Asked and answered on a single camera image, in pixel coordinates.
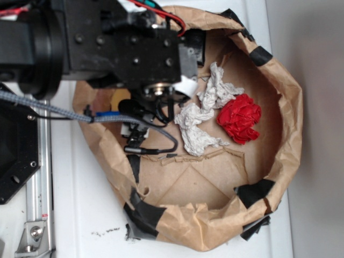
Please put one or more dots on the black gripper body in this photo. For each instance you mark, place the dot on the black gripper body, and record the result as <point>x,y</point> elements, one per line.
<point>109,47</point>

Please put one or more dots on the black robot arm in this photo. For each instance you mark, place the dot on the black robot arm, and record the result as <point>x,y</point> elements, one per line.
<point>33,43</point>

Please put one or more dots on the white crumpled paper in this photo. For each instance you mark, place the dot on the white crumpled paper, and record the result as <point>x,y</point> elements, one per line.
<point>216,95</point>

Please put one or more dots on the red crumpled paper ball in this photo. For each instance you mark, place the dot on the red crumpled paper ball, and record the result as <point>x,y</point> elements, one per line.
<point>238,117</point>

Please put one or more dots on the brown paper bag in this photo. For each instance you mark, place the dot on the brown paper bag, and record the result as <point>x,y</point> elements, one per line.
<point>203,201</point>

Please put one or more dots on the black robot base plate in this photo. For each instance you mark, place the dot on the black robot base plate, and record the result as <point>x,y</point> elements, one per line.
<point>19,148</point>

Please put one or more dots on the aluminium rail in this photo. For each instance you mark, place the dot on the aluminium rail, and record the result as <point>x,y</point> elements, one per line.
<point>38,237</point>

